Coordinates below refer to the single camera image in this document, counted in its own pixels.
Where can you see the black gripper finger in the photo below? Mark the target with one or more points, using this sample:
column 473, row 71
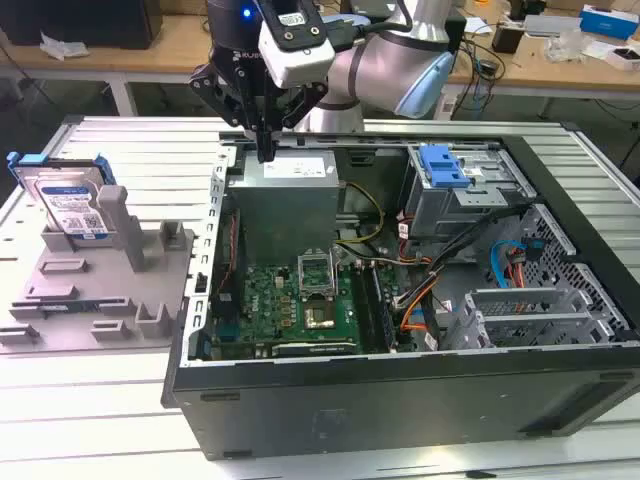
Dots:
column 300, row 107
column 220, row 95

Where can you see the hard disk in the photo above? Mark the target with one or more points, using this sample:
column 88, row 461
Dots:
column 65, row 200

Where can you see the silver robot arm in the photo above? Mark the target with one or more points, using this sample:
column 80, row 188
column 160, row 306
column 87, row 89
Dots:
column 380, row 60

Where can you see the wooden desk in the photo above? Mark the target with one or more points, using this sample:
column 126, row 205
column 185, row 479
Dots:
column 175, row 50

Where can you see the grey power supply unit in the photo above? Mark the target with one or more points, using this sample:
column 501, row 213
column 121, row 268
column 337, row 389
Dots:
column 285, row 200

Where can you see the large black box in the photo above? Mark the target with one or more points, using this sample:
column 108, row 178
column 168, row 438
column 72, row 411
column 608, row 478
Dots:
column 80, row 22

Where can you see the blue drive latch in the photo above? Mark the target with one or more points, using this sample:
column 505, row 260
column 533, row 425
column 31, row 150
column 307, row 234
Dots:
column 442, row 167

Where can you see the clear plastic bag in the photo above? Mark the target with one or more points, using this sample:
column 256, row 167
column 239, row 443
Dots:
column 62, row 46

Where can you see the metal drive cage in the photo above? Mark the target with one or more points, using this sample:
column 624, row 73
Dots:
column 450, row 210

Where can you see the green motherboard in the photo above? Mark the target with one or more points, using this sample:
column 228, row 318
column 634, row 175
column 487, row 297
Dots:
column 270, row 300

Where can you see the black RAM slot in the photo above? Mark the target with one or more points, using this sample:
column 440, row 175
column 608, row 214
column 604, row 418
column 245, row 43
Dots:
column 361, row 305

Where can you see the CPU socket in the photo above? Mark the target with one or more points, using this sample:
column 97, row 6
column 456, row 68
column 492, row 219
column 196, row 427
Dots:
column 320, row 316

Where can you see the installed RAM stick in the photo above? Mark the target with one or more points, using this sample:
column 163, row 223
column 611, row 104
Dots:
column 383, row 310

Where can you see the grey parts rack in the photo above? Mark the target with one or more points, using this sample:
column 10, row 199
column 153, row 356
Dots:
column 100, row 280

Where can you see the black graphics card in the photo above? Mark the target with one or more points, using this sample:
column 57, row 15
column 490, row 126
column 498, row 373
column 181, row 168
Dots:
column 315, row 349

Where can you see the silver flat box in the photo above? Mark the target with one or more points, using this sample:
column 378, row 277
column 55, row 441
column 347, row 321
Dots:
column 550, row 25

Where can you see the RAM stick in rack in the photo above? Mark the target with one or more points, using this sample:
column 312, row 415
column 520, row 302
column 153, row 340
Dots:
column 60, row 307

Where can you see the crumpled plastic wrapping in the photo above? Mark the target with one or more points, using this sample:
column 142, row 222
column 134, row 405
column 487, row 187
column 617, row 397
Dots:
column 570, row 47

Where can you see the black PC case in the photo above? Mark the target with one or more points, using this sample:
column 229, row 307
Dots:
column 350, row 400

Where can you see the blue cardboard box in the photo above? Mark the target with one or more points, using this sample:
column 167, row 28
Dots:
column 610, row 22

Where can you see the small white box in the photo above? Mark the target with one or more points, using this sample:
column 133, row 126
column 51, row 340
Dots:
column 622, row 59

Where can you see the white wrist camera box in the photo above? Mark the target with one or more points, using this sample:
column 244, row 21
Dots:
column 300, row 65

